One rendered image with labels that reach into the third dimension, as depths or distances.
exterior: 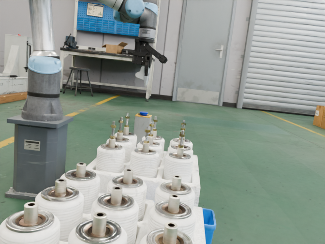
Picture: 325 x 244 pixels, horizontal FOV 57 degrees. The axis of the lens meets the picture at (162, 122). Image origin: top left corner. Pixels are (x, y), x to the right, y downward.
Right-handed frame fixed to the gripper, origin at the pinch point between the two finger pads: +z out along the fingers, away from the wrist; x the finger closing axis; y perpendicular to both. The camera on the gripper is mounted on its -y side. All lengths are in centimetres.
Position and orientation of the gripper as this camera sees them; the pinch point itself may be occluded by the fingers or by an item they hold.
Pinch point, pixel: (146, 83)
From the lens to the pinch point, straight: 140.9
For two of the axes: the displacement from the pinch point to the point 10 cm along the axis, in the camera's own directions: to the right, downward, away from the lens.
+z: -1.1, 9.8, 1.6
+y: -9.9, -1.2, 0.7
